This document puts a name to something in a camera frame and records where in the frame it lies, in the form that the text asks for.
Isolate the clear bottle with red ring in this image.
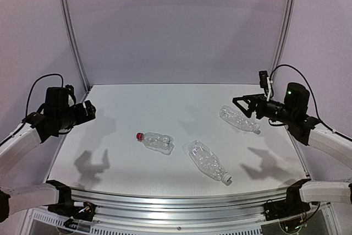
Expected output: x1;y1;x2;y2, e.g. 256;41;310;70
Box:
141;132;174;155

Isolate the red bottle cap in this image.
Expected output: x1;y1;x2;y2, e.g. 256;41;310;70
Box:
136;133;144;141

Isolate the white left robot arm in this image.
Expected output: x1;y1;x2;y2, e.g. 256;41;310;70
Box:
1;85;96;222

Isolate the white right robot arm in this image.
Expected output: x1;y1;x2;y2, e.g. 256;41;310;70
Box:
232;83;351;220

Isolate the clear bottle far right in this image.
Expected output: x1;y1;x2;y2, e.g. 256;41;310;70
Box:
219;106;261;135

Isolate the clear bottle near front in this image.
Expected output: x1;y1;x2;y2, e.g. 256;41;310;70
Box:
188;140;232;185

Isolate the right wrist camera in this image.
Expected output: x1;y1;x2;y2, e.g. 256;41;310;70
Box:
258;70;273;101

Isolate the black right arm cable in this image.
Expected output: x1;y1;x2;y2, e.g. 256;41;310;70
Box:
269;64;335;133

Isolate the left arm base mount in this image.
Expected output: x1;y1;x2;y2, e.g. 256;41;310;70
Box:
46;180;97;229

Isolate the aluminium front table rail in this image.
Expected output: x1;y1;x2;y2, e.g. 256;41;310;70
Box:
45;185;331;235

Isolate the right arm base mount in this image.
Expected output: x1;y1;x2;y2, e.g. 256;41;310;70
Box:
263;179;321;234

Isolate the right aluminium frame post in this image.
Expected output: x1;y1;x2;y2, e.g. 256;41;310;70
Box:
270;0;295;72

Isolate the aluminium frame post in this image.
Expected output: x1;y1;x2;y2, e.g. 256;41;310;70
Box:
59;0;91;93
270;0;295;72

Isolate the left aluminium frame post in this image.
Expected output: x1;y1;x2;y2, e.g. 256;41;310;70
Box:
59;0;91;93

